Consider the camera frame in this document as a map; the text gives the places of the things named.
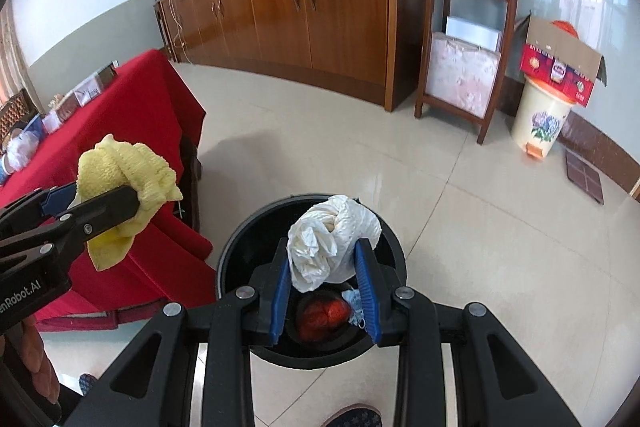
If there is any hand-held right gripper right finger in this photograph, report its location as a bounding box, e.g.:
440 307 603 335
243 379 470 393
354 238 583 427

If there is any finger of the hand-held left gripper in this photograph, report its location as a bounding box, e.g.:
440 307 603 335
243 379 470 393
0 185 142 269
0 183 80 235

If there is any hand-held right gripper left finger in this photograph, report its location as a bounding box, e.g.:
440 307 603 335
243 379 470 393
65 252 292 427

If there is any yellow cloth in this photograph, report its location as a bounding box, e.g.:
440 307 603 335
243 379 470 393
76 134 183 272

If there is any black round trash bin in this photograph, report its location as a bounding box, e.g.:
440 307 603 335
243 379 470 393
216 193 407 370

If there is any white tissue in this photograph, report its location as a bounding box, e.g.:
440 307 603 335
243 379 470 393
287 195 383 293

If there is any crumpled pale blue paper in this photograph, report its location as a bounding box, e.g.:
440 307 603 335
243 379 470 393
341 288 370 329

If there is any red crumpled bag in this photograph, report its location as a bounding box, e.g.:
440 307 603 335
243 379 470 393
295 291 352 344

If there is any clear plastic bag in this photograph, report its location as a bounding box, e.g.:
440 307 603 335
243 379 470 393
4 129 42 172

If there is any wooden bench with patterned back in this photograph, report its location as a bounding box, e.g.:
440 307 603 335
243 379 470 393
0 88 37 148

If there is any red tablecloth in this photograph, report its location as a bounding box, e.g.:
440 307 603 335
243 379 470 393
0 49 213 333

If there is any dark flat box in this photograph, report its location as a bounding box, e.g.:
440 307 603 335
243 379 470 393
95 61 120 92

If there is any pink floral package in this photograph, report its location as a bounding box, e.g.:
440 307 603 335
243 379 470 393
426 32 501 118

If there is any cream floral pedal bin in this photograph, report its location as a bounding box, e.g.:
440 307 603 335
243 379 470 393
510 74 576 159

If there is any brown wooden sideboard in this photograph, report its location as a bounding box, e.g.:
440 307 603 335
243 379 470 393
152 0 426 112

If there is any white flat board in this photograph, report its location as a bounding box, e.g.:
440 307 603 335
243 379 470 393
445 17 503 54

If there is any red printed cardboard box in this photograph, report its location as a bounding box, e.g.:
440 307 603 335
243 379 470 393
519 12 608 108

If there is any orange lid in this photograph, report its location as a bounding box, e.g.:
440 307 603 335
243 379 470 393
552 20 581 39

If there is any white hanging cable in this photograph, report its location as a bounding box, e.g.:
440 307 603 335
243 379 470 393
167 0 187 54

